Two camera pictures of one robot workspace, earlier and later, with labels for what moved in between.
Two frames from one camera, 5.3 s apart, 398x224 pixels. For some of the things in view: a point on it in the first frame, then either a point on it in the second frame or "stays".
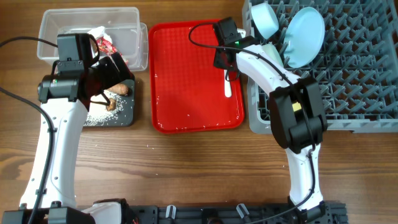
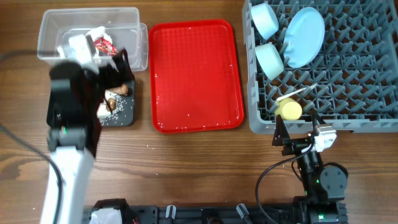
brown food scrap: x=112 y=106 stays
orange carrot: x=120 y=89 stays
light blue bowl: x=264 y=20 stays
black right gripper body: x=217 y=61 to x=295 y=146
